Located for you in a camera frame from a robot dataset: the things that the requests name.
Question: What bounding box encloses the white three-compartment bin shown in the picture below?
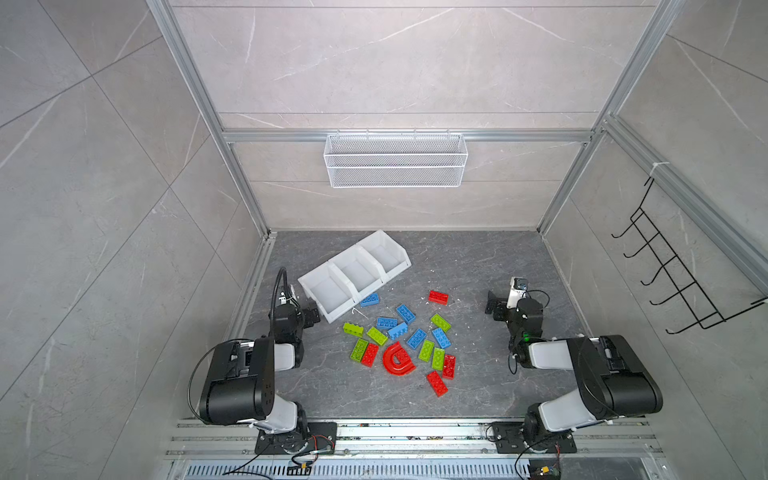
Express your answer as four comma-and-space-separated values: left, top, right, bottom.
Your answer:
298, 230, 412, 323

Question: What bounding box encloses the blue lego brick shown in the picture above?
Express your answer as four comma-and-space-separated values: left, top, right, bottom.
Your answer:
387, 323, 408, 341
359, 293, 380, 307
396, 304, 416, 325
431, 328, 451, 349
376, 317, 399, 330

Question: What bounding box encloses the green lego brick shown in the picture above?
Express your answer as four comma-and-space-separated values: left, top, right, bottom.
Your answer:
431, 348, 445, 372
366, 327, 389, 346
343, 323, 364, 337
350, 338, 369, 363
431, 314, 452, 332

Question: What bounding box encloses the red lego brick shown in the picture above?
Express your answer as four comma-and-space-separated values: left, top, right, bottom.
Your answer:
426, 371, 448, 397
360, 343, 379, 368
441, 354, 456, 380
428, 290, 449, 305

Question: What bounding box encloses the red lego brick bottom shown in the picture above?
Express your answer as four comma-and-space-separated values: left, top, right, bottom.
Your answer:
426, 371, 448, 397

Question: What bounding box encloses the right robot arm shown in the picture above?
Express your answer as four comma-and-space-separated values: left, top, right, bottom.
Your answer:
485, 291, 663, 448

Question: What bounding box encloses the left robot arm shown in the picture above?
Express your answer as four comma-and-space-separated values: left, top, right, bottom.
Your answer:
188, 303, 320, 438

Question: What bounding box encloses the green lego brick centre underside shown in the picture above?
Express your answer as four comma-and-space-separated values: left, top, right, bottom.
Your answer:
418, 340, 434, 362

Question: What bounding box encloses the blue lego brick underside up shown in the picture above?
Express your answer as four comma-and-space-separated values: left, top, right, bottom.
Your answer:
406, 329, 427, 350

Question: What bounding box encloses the red arch lego piece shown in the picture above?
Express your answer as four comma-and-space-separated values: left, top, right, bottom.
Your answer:
382, 342, 416, 376

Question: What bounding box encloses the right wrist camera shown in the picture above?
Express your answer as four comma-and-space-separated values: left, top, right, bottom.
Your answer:
507, 277, 528, 309

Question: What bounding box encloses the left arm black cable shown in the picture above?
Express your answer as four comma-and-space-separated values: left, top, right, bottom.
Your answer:
268, 266, 289, 341

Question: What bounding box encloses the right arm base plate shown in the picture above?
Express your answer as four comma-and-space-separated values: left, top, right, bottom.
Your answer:
485, 421, 577, 454

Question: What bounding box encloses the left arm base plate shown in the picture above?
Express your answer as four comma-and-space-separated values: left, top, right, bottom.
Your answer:
254, 422, 338, 456

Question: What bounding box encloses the metal front rail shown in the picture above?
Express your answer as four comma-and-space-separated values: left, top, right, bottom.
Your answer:
152, 418, 676, 479

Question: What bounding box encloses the black wire hook rack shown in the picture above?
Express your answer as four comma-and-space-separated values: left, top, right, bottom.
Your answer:
611, 177, 767, 336

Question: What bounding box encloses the white wire mesh basket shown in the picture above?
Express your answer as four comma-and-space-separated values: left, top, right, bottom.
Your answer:
323, 132, 469, 189

